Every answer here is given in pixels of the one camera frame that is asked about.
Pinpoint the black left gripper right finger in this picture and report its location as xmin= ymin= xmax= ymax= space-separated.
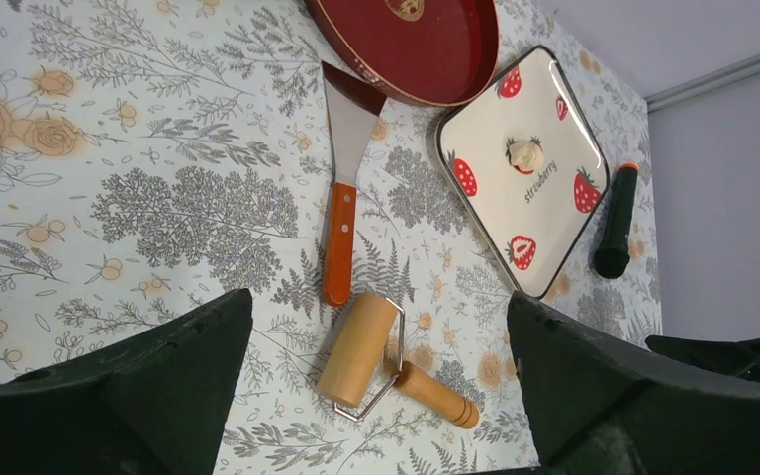
xmin=507 ymin=292 xmax=760 ymax=474

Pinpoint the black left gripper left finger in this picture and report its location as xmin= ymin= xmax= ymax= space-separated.
xmin=0 ymin=289 xmax=253 ymax=474

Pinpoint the wooden dough roller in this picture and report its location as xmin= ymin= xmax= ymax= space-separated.
xmin=316 ymin=293 xmax=480 ymax=429

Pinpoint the small dough piece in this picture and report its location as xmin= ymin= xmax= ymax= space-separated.
xmin=506 ymin=137 xmax=545 ymax=174

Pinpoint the square strawberry ceramic plate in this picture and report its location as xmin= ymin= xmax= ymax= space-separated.
xmin=434 ymin=46 xmax=611 ymax=298

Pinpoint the floral patterned tablecloth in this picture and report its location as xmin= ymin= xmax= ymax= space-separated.
xmin=0 ymin=0 xmax=663 ymax=475

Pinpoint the round red lacquer tray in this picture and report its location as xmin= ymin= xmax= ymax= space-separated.
xmin=305 ymin=0 xmax=499 ymax=107

